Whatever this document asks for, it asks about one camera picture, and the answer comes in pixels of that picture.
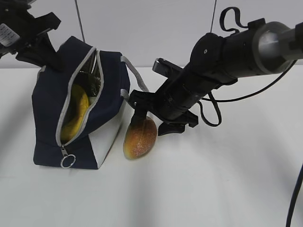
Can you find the yellow banana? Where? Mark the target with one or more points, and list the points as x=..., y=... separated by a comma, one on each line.
x=78, y=106

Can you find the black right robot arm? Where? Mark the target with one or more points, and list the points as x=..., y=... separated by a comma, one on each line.
x=215, y=61

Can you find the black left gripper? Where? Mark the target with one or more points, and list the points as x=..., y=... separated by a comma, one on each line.
x=26, y=35

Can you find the orange red mango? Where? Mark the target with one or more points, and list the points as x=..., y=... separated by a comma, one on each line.
x=140, y=138

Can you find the navy and white lunch bag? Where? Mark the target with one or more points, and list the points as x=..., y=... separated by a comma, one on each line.
x=104, y=77

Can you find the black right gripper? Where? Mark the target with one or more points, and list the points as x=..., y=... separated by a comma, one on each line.
x=170, y=103

